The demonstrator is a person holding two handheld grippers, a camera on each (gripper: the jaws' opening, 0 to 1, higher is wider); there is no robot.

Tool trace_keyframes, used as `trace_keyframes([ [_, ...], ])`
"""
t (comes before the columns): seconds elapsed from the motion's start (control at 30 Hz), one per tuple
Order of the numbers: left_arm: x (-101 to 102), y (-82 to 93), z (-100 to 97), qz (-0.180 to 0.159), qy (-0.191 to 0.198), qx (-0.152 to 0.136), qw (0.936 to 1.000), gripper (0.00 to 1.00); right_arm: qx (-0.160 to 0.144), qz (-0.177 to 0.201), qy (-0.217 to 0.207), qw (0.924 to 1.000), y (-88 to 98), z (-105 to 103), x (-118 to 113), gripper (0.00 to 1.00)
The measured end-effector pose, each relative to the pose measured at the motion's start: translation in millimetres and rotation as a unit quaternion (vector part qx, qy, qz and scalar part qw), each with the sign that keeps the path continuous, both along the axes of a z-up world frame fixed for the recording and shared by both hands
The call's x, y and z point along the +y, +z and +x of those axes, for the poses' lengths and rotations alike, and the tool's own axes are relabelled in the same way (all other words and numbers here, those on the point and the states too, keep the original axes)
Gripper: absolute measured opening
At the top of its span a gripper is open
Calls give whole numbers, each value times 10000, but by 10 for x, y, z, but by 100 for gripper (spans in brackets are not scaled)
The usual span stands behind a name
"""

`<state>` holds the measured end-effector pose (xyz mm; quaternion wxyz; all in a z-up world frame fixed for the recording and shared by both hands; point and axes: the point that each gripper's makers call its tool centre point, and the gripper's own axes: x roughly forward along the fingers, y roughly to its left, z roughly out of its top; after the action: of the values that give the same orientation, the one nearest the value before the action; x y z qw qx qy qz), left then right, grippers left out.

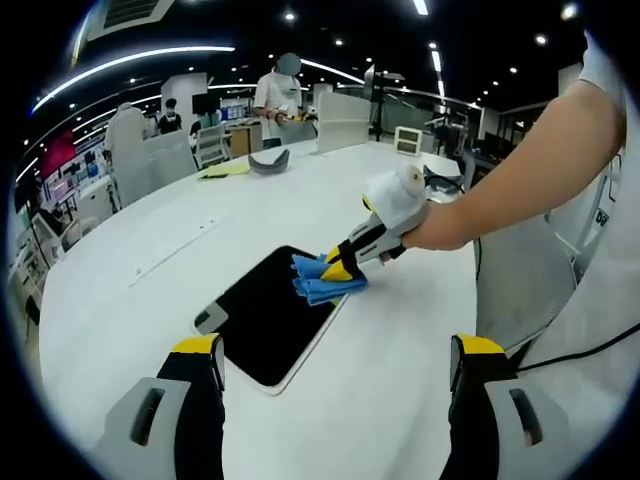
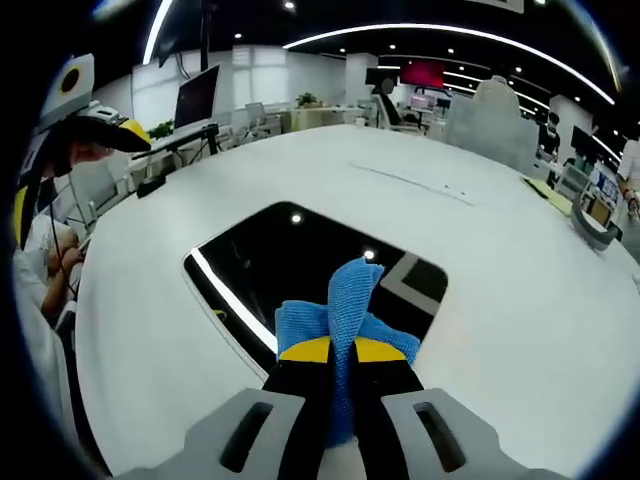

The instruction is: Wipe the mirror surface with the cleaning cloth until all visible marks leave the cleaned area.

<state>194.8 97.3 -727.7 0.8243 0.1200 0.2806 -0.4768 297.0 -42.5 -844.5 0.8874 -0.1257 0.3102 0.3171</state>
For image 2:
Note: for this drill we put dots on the black mirror with white frame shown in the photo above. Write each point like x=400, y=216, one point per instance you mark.
x=280, y=250

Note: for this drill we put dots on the red wall screen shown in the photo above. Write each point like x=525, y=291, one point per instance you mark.
x=422, y=74

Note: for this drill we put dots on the ceiling mounted black screen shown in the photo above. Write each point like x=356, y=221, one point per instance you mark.
x=182, y=35

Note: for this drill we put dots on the yellow paper sheet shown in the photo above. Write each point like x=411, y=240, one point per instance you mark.
x=547, y=196

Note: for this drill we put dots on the large black desk monitor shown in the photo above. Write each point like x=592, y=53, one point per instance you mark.
x=197, y=97

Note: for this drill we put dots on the blue cleaning cloth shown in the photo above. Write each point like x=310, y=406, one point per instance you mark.
x=350, y=300

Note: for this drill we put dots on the white covered figure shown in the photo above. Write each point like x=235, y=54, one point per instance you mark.
x=497, y=102

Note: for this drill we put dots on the green potted plant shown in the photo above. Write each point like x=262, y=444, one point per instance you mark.
x=307, y=100
x=160, y=131

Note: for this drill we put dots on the person's left hand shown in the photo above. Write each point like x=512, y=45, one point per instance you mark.
x=90, y=152

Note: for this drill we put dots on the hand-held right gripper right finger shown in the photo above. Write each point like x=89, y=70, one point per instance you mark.
x=400, y=415

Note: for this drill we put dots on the small black box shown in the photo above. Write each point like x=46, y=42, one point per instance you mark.
x=150, y=187

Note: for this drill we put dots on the grey curved plastic part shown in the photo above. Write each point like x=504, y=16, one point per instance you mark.
x=587, y=232

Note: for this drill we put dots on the white desk black legs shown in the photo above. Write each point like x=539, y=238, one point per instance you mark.
x=170, y=142

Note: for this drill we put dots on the small black monitor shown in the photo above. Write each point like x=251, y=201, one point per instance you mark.
x=581, y=137

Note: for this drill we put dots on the frosted white partition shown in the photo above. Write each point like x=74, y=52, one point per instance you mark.
x=485, y=140

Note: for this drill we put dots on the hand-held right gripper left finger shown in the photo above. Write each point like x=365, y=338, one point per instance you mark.
x=280, y=415

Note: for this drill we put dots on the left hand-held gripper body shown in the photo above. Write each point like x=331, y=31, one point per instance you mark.
x=70, y=102

